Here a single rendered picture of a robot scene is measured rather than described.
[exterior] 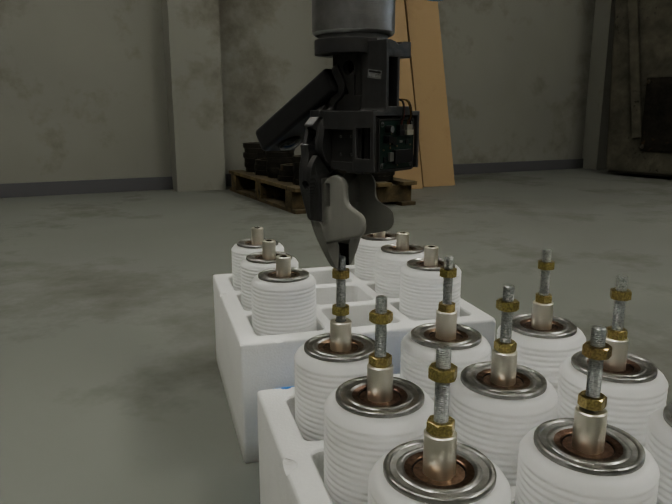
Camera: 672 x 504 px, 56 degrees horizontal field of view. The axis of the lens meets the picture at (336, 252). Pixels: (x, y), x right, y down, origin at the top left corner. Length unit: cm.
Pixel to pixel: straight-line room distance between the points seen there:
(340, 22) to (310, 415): 37
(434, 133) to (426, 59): 48
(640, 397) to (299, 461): 31
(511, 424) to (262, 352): 42
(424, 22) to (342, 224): 386
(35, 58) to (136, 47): 56
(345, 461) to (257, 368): 38
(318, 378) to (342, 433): 11
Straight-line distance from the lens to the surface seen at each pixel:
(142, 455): 100
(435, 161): 421
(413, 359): 67
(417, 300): 98
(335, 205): 59
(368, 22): 57
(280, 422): 67
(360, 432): 52
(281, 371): 90
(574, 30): 573
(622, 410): 63
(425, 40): 437
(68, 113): 405
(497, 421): 56
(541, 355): 71
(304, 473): 59
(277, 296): 90
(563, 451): 50
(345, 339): 64
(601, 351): 48
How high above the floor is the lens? 49
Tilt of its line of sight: 13 degrees down
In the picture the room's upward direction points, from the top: straight up
